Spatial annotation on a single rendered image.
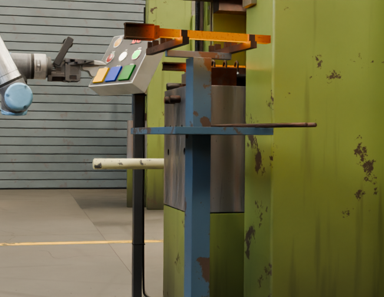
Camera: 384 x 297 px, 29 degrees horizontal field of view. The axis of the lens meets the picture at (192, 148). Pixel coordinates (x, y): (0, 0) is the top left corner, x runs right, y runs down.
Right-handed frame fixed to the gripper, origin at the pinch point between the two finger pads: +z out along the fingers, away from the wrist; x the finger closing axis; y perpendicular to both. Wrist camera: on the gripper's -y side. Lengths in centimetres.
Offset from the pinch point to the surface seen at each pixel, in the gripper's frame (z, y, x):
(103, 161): 6, 37, -35
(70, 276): 2, 100, -120
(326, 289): 66, 76, 49
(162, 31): 6, -2, 69
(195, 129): 14, 25, 75
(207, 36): 20, -1, 68
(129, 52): 20, -10, -53
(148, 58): 25.8, -6.4, -40.2
